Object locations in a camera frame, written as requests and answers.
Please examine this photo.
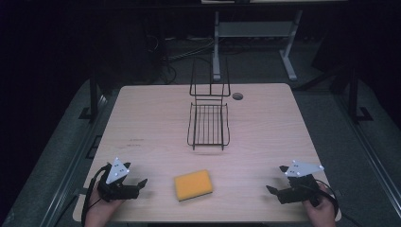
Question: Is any yellow sponge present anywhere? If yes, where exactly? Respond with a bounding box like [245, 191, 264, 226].
[173, 168, 215, 202]

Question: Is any black metal stand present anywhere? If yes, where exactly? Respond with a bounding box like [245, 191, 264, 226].
[345, 65, 375, 125]
[78, 71, 109, 123]

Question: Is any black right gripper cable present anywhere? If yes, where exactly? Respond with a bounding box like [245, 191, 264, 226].
[315, 178, 362, 227]

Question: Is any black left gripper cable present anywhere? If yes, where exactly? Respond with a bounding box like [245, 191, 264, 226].
[80, 165, 111, 227]

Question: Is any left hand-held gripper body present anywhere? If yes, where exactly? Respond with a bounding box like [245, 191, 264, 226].
[96, 156, 141, 203]

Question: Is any person's right hand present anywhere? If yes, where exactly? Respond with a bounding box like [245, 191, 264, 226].
[302, 183, 338, 227]

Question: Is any black wire rack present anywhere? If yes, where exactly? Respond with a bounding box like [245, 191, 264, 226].
[186, 56, 232, 151]

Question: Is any grey metal desk frame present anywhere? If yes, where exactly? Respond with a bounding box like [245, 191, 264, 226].
[211, 9, 305, 82]

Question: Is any bundle of floor cables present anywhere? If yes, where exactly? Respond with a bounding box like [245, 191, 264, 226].
[145, 33, 216, 86]

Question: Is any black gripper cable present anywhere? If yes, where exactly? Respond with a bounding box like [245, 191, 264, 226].
[80, 165, 111, 227]
[315, 178, 362, 227]

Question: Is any person's left hand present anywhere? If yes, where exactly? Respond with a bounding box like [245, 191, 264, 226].
[83, 188, 126, 227]

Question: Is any aluminium frame rail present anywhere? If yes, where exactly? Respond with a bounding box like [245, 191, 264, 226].
[333, 94, 401, 219]
[39, 91, 110, 227]

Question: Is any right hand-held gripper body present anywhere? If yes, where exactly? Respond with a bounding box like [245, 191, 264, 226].
[276, 159, 325, 208]

